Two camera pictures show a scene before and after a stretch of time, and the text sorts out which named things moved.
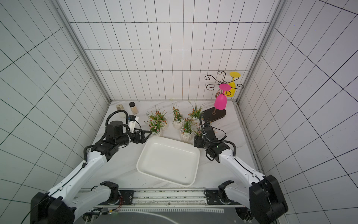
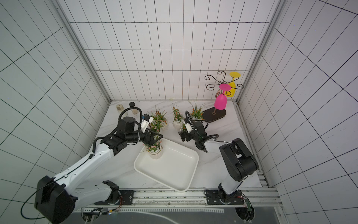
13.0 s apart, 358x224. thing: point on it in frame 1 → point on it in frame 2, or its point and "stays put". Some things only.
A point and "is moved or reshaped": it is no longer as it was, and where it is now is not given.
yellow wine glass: x=231 y=93 stays put
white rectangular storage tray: x=175 y=162 stays put
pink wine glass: x=221 y=100 stays put
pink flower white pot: x=199 y=132 is moved or reshaped
